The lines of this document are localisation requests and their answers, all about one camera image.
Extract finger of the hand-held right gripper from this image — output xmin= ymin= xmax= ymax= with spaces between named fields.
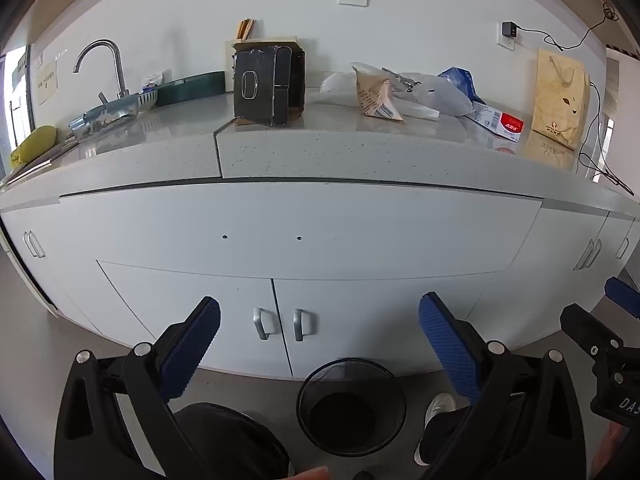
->
xmin=604 ymin=276 xmax=640 ymax=320
xmin=560 ymin=304 xmax=623 ymax=359

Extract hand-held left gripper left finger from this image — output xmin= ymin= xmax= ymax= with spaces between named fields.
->
xmin=54 ymin=296 xmax=221 ymax=480

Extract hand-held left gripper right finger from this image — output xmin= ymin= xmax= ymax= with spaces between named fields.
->
xmin=418 ymin=291 xmax=587 ymax=480

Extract black wire mesh trash bin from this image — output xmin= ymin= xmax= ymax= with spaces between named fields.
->
xmin=296 ymin=357 xmax=407 ymax=457

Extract clear plastic bag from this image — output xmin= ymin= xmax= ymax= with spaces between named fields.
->
xmin=320 ymin=62 xmax=475 ymax=122

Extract blue plastic bag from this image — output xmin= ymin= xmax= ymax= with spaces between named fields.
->
xmin=438 ymin=66 xmax=486 ymax=106

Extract person's right hand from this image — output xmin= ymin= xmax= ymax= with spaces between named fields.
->
xmin=592 ymin=422 xmax=630 ymax=480

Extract person's white right shoe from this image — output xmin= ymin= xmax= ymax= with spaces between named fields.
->
xmin=425 ymin=393 xmax=457 ymax=429

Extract person's right leg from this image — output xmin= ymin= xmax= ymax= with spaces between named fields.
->
xmin=414 ymin=407 xmax=483 ymax=467

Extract white kitchen cabinet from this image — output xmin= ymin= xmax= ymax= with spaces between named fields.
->
xmin=0 ymin=177 xmax=640 ymax=381

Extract tan paper gift bag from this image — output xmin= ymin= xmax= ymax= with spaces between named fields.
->
xmin=530 ymin=48 xmax=592 ymax=151

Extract white and red box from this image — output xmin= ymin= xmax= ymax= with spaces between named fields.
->
xmin=470 ymin=101 xmax=526 ymax=142

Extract yellow cloth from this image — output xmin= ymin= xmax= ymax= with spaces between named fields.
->
xmin=11 ymin=125 xmax=58 ymax=171

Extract green dish tray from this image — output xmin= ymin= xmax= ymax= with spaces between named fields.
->
xmin=158 ymin=71 xmax=227 ymax=107

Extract brown paper bag white label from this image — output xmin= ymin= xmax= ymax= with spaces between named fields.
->
xmin=351 ymin=66 xmax=404 ymax=122

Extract chrome kitchen faucet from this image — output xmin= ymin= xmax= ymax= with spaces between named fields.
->
xmin=73 ymin=39 xmax=132 ymax=104

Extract black tissue box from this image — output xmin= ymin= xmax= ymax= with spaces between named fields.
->
xmin=231 ymin=40 xmax=307 ymax=127

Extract window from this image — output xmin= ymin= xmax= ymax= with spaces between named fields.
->
xmin=0 ymin=45 xmax=32 ymax=183

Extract black cable on counter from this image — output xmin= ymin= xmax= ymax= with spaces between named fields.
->
xmin=577 ymin=80 xmax=637 ymax=192

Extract black charger cable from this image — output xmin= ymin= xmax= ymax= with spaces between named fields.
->
xmin=515 ymin=2 xmax=621 ymax=52

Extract paper wall notice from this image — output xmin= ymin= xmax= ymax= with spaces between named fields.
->
xmin=36 ymin=57 xmax=60 ymax=106

